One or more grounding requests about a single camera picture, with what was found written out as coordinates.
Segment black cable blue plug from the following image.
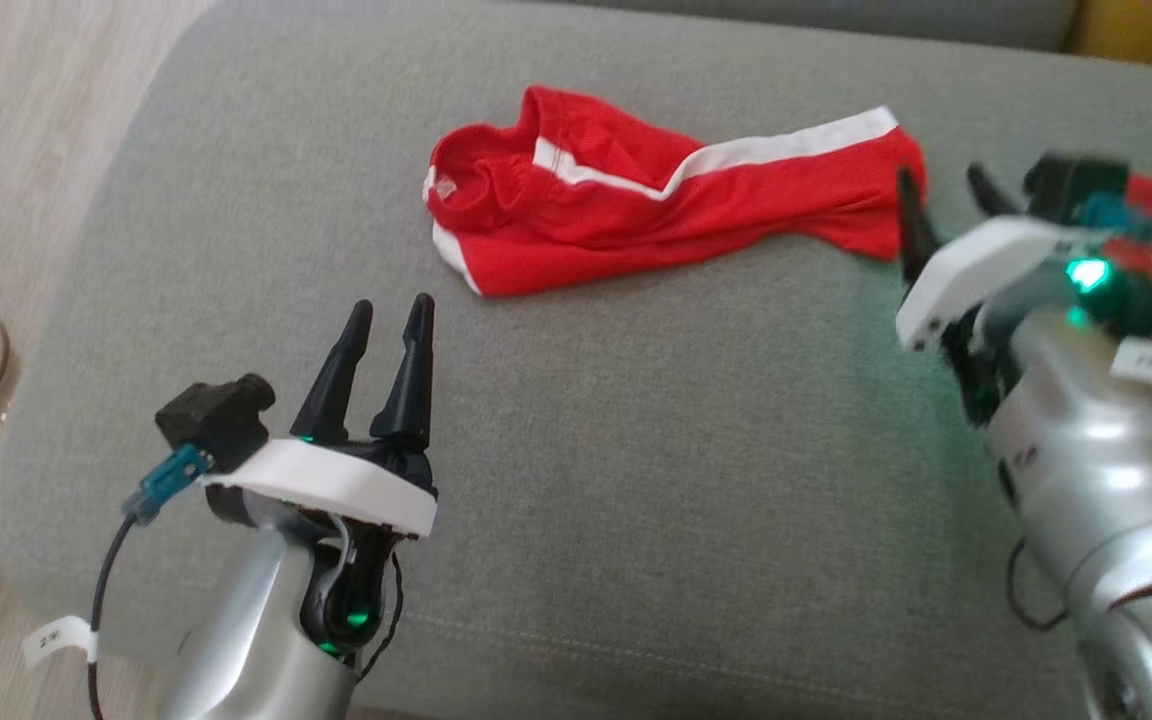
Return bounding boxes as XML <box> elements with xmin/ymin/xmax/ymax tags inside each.
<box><xmin>1076</xmin><ymin>193</ymin><xmax>1152</xmax><ymax>336</ymax></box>
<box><xmin>86</xmin><ymin>445</ymin><xmax>212</xmax><ymax>720</ymax></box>

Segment grey sofa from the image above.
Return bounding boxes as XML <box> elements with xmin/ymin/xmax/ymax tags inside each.
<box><xmin>0</xmin><ymin>0</ymin><xmax>1152</xmax><ymax>720</ymax></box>

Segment red shorts with white stripes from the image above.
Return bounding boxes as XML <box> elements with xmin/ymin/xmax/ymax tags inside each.
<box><xmin>423</xmin><ymin>85</ymin><xmax>929</xmax><ymax>299</ymax></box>

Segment yellow sofa back cushion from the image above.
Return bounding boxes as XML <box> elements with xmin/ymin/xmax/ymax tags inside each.
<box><xmin>1066</xmin><ymin>0</ymin><xmax>1152</xmax><ymax>71</ymax></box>

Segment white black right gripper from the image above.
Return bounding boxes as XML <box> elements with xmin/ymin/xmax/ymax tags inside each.
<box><xmin>894</xmin><ymin>162</ymin><xmax>1107</xmax><ymax>353</ymax></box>

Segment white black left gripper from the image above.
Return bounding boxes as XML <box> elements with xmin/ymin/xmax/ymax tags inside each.
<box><xmin>198</xmin><ymin>292</ymin><xmax>439</xmax><ymax>541</ymax></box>

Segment right black cable blue plug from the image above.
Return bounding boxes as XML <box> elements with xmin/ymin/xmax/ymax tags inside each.
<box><xmin>1076</xmin><ymin>193</ymin><xmax>1152</xmax><ymax>336</ymax></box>

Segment white left cable tag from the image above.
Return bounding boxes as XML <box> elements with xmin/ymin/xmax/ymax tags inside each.
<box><xmin>22</xmin><ymin>617</ymin><xmax>99</xmax><ymax>669</ymax></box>

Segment left black cable blue plug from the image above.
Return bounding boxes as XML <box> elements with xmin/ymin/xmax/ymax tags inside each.
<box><xmin>86</xmin><ymin>445</ymin><xmax>212</xmax><ymax>720</ymax></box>

